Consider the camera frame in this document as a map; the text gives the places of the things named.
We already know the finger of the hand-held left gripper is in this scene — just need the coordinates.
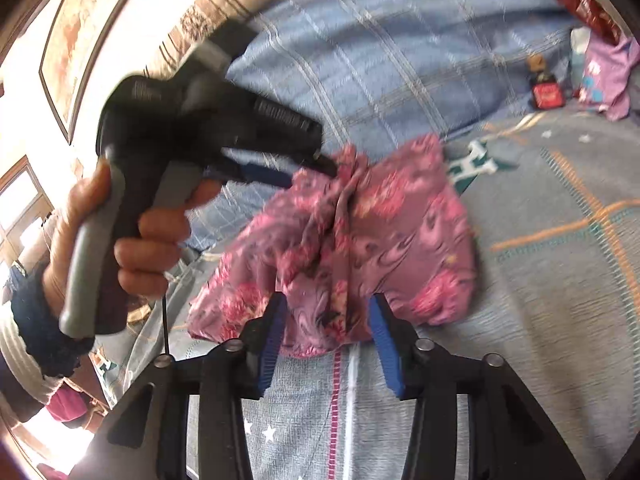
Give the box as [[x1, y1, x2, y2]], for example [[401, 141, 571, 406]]
[[205, 157, 293, 191], [220, 146, 340, 177]]

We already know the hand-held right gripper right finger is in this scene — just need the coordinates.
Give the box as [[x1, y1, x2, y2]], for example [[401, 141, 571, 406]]
[[369, 293, 586, 480]]

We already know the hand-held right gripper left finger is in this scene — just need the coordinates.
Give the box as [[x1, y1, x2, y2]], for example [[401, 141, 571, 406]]
[[70, 291, 288, 480]]

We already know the pink floral garment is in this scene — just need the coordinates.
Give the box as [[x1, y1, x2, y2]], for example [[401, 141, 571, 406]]
[[186, 134, 478, 358]]

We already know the person's left forearm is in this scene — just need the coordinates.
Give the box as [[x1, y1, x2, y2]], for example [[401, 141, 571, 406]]
[[0, 265, 96, 411]]

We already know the person's left hand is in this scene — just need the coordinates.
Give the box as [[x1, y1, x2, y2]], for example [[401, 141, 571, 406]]
[[42, 159, 221, 321]]

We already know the blue plaid quilt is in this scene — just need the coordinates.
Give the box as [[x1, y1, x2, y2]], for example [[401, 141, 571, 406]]
[[185, 0, 591, 251]]

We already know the wooden framed window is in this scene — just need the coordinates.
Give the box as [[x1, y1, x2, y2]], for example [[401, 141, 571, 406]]
[[0, 155, 56, 271]]

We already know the magenta cloth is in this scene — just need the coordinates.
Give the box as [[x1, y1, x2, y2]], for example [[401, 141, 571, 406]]
[[47, 385, 89, 426]]

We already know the dark bottle with red label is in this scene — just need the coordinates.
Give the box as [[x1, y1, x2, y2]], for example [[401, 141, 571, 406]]
[[526, 55, 566, 110]]

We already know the pale blue container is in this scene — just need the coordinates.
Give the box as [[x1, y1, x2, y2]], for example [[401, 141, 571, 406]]
[[569, 27, 592, 92]]

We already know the purple printed garment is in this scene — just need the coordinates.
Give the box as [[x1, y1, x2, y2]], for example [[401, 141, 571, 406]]
[[577, 35, 640, 122]]

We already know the dark red cloth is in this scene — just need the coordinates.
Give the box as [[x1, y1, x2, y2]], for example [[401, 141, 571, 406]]
[[527, 0, 623, 43]]

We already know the framed wall picture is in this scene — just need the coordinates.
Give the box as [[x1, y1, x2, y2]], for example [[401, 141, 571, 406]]
[[39, 0, 161, 146]]

